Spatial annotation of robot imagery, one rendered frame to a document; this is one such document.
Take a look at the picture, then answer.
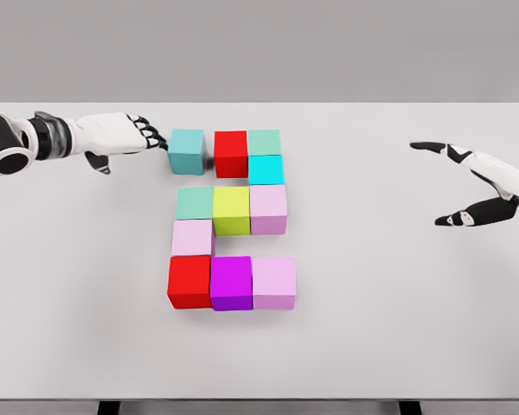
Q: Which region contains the yellow-green cube block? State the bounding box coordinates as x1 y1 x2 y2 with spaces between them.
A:
212 185 253 237

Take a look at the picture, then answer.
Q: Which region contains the cyan cube block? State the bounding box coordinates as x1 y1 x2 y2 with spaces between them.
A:
247 154 285 187

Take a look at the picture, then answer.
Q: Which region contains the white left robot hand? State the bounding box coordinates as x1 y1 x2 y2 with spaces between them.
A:
75 112 170 176

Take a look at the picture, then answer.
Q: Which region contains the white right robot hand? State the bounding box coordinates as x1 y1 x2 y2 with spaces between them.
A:
409 140 519 227

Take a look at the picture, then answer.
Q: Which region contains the pink cube block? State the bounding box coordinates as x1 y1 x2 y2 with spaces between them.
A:
251 257 298 311
170 219 216 258
248 184 288 236

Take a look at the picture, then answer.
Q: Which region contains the purple cube block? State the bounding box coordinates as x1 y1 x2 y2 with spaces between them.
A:
209 255 254 312

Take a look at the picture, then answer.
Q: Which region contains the pale green cube block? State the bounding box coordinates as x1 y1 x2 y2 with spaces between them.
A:
247 129 283 157
175 186 215 221

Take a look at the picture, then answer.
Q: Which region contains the teal cube block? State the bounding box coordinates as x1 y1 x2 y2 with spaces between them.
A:
168 128 209 176

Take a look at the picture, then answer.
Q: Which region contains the red cube block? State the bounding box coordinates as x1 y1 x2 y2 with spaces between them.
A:
213 130 249 179
166 255 214 310

